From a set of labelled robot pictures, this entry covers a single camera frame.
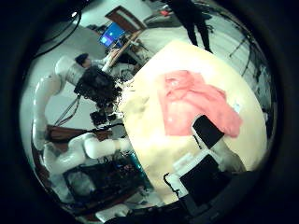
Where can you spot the small white tag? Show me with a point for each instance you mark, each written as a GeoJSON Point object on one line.
{"type": "Point", "coordinates": [236, 107]}

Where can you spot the brown wooden platform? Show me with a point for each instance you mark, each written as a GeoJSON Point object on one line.
{"type": "Point", "coordinates": [62, 132]}

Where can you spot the orange button shirt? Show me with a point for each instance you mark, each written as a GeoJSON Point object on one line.
{"type": "Point", "coordinates": [193, 105]}

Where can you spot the blue computer monitor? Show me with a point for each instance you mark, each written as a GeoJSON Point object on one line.
{"type": "Point", "coordinates": [110, 34]}

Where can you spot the seated person in white shirt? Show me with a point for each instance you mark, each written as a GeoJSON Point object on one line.
{"type": "Point", "coordinates": [82, 59]}

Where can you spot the wooden desk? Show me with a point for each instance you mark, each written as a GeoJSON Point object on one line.
{"type": "Point", "coordinates": [124, 49]}

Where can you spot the standing person in dark clothes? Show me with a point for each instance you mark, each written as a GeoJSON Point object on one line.
{"type": "Point", "coordinates": [193, 18]}

